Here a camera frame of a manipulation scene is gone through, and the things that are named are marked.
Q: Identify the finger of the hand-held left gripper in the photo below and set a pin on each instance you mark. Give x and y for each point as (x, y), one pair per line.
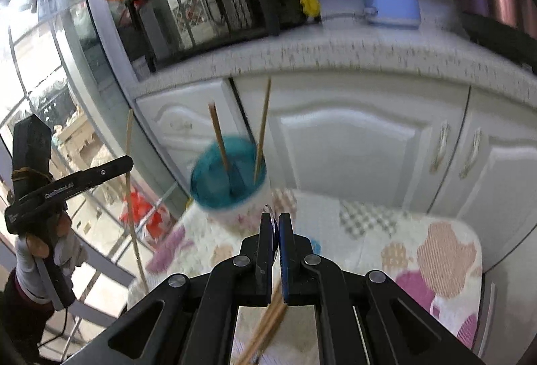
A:
(103, 171)

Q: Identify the red plastic bag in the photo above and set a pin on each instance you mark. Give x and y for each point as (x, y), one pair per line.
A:
(140, 214)

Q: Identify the patterned quilted mat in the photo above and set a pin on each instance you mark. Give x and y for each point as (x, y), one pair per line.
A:
(369, 247)

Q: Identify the person's left hand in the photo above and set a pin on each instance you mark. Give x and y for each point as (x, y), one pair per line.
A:
(35, 247)

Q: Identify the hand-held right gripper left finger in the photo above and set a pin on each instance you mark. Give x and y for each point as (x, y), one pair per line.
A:
(266, 251)

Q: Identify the wooden chopstick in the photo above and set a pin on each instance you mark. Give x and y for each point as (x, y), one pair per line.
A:
(275, 312)
(263, 126)
(130, 197)
(261, 339)
(218, 138)

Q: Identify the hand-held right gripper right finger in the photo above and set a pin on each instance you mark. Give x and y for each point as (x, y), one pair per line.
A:
(286, 256)

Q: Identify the white teal-rimmed utensil cup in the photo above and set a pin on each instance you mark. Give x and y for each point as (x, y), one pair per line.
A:
(218, 191)

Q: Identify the glass sliding door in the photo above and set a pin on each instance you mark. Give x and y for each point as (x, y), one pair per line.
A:
(42, 54)

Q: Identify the black microwave oven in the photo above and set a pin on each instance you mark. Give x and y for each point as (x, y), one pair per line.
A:
(266, 0)

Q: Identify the white cabinet door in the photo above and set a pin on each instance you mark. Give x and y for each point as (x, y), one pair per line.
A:
(503, 189)
(356, 138)

